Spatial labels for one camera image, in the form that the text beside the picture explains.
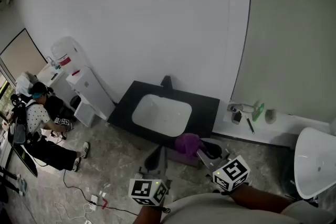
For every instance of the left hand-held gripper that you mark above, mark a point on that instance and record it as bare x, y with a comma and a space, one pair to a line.
147, 190

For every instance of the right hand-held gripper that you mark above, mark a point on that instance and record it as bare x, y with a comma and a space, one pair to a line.
232, 173

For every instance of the purple cloth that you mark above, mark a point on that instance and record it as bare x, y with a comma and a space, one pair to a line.
187, 144

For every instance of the black faucet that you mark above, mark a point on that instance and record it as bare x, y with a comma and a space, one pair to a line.
167, 84

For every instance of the person's right forearm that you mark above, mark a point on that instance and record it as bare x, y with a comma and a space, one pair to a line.
260, 199

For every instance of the person's left forearm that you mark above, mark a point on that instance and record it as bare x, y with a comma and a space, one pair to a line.
147, 215

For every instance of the small dark box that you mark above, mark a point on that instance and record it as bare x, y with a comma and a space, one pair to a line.
236, 117

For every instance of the white sink basin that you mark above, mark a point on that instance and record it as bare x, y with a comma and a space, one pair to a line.
161, 115

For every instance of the person's beige shirt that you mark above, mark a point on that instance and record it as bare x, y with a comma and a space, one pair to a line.
210, 209

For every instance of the black vanity counter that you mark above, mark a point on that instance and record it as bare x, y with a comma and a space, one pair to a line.
123, 115

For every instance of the green bottle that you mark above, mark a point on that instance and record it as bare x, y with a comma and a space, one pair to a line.
258, 112

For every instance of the grey round sponge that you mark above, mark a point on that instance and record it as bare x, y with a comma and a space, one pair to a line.
270, 116

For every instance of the white power strip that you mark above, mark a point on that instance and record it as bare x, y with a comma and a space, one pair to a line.
93, 202

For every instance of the white ledge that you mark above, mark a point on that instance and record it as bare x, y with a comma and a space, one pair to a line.
283, 128

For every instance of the white water dispenser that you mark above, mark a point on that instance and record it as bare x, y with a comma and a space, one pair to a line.
90, 97

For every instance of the black office chair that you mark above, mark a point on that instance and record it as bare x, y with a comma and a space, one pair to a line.
56, 107

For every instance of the white desk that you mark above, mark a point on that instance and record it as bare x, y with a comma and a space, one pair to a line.
56, 81

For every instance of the clear water bottle red label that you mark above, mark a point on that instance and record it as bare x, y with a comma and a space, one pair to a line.
67, 53

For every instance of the black-framed panel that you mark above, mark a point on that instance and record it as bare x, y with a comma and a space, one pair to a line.
21, 52

